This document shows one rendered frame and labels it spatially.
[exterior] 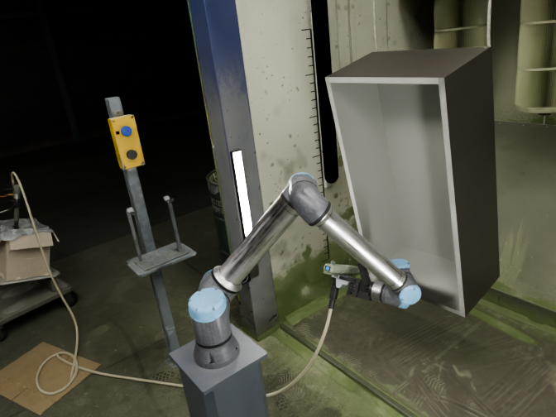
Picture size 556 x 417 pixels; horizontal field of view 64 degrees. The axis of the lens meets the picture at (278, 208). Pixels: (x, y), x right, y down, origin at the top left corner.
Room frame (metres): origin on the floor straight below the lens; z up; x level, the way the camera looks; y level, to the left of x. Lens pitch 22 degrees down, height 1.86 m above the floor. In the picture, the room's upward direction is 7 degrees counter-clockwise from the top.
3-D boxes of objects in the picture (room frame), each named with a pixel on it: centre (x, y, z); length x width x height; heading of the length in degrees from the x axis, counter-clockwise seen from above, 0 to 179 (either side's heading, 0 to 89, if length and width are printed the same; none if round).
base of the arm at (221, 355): (1.53, 0.33, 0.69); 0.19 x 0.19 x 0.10
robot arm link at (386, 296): (1.69, -0.48, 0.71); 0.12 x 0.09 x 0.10; 52
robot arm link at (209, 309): (1.54, 0.33, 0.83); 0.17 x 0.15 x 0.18; 178
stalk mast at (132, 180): (2.32, 0.75, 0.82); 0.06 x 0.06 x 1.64; 35
